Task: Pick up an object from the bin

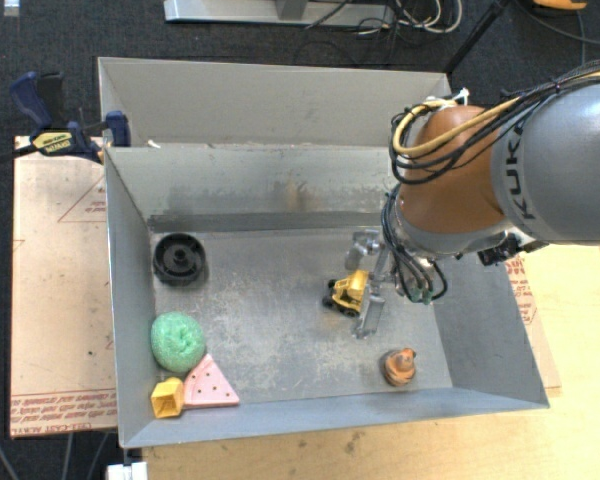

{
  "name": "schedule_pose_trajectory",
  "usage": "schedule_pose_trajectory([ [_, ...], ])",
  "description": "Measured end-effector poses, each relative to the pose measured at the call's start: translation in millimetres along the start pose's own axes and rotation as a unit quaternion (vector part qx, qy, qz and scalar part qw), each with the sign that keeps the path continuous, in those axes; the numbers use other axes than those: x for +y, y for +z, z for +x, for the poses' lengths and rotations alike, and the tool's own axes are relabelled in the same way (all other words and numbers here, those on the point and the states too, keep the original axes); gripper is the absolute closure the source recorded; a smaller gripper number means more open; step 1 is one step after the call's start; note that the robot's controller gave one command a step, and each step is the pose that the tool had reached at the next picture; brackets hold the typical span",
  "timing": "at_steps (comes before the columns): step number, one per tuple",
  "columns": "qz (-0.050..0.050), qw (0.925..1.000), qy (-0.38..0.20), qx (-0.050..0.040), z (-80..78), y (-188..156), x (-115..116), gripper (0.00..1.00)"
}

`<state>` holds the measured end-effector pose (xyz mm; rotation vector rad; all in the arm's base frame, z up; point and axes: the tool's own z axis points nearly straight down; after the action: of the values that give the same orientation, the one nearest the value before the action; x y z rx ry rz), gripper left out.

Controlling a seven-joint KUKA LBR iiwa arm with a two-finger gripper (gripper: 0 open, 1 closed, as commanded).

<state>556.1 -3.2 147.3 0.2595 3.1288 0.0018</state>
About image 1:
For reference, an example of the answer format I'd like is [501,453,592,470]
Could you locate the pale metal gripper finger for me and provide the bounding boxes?
[345,229,384,271]
[352,292,387,340]

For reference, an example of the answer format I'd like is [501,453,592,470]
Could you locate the yellow toy truck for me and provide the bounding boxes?
[321,269,371,318]

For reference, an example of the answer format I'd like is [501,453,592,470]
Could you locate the orange toy duck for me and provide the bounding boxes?
[380,347,418,388]

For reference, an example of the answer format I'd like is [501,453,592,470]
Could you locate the grey metal bin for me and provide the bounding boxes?
[97,56,551,450]

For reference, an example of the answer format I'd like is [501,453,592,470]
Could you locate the pink toy watermelon slice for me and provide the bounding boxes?
[182,352,241,410]

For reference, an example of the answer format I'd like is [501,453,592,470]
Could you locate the black round ribbed disc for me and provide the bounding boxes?
[152,232,208,286]

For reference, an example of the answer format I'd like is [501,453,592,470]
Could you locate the green mesh ball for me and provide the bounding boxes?
[149,310,207,374]

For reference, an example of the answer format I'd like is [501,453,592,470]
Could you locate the yellow square cup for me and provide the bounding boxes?
[150,376,186,420]

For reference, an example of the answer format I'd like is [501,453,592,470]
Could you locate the brown cardboard board red print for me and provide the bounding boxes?
[8,135,564,440]

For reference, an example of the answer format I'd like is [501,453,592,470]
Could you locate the black cylinder on white bracket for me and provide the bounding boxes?
[476,235,549,268]

